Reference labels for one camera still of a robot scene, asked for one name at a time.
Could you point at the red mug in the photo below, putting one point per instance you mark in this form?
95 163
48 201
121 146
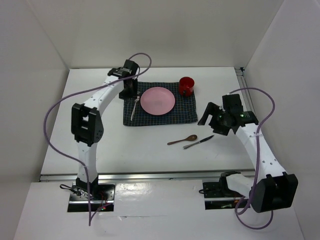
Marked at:
186 86

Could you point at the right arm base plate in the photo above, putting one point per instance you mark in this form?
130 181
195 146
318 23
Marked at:
217 199

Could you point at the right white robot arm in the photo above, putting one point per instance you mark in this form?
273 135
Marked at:
272 188

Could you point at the steel fork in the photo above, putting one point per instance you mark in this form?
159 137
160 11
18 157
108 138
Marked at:
134 106

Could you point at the pink plate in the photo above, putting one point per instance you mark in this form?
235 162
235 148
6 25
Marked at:
157 101

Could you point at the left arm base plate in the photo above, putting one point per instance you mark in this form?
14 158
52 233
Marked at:
78 198

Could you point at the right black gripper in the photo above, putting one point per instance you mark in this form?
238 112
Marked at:
212 108

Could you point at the wooden spoon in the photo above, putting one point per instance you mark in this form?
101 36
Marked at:
190 138

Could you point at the steel knife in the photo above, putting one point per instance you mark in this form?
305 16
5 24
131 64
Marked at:
198 142

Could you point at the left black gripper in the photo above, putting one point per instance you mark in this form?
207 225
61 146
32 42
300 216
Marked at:
133 93

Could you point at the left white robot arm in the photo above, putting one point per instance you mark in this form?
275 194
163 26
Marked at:
86 120

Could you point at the aluminium front rail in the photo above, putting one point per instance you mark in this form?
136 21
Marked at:
147 176

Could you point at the dark checked cloth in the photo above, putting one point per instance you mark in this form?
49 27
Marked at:
184 111

